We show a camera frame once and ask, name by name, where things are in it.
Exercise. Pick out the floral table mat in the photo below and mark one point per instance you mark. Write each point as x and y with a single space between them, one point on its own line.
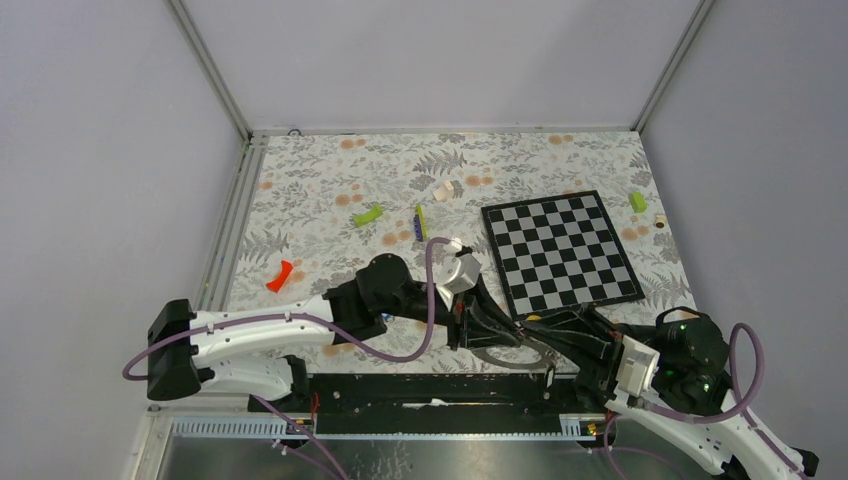
309 188

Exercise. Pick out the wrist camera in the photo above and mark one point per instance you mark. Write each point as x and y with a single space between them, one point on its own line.
637 367
459 272

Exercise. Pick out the black white chessboard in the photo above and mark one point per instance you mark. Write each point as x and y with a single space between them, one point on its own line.
559 252

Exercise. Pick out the green curved block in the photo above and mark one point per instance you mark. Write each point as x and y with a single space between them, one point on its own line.
369 216

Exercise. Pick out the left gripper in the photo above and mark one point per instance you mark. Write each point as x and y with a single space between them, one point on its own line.
465 327

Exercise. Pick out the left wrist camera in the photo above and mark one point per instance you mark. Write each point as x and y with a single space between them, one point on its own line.
459 272

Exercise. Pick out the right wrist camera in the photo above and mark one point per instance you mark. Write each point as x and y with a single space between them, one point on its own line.
637 367

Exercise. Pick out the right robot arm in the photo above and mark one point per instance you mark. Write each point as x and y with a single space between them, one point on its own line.
677 379

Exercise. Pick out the red curved block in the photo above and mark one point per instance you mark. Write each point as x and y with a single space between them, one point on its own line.
285 270

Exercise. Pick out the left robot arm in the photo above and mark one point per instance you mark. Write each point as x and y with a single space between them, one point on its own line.
201 351

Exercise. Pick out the cream toy block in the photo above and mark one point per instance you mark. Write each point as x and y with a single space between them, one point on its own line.
444 192

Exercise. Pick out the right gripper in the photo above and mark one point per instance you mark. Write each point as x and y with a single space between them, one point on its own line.
592 339

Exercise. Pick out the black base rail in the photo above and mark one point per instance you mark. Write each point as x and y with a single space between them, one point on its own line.
407 405

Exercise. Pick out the large silver keyring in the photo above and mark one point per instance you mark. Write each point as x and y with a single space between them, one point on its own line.
531 359

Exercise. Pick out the small green block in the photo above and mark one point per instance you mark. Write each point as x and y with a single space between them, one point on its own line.
638 202

